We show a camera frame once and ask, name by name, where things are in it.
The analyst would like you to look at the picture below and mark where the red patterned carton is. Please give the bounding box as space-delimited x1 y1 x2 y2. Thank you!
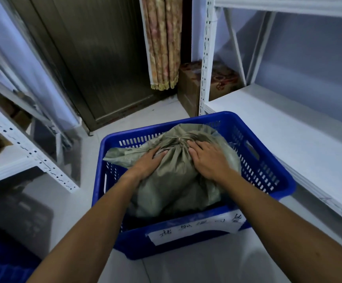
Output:
177 60 244 118

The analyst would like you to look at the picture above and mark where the white paper label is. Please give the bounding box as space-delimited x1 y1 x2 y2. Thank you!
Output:
147 210 247 246

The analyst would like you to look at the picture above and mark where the floral fringed curtain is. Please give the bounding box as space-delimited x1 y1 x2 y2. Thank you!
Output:
138 0 183 91

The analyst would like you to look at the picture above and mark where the person's left hand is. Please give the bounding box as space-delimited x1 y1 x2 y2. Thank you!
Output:
127 146 169 182

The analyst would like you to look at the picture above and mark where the green woven sack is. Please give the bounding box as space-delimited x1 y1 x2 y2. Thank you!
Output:
103 123 242 219

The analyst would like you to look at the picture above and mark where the person's left forearm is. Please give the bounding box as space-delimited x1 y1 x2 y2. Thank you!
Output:
28 171 143 283

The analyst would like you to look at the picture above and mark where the dark blue plastic crate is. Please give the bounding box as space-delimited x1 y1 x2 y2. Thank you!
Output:
0 232 42 283

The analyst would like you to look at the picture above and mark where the dark brown door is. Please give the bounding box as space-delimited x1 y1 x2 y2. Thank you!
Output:
7 0 165 132

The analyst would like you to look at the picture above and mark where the dark gray plastic crate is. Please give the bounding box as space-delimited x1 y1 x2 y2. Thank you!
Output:
0 188 54 257

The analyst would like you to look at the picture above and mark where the person's right forearm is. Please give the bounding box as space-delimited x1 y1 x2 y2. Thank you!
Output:
220 171 342 283

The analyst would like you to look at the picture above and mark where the person's right hand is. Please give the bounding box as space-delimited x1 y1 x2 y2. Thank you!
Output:
187 140 237 182

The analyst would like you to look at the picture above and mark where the white metal shelf rack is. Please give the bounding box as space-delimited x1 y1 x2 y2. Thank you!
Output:
199 0 342 230
0 26 80 193

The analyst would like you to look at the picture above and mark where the blue plastic basket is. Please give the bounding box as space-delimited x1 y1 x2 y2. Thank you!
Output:
92 111 297 260

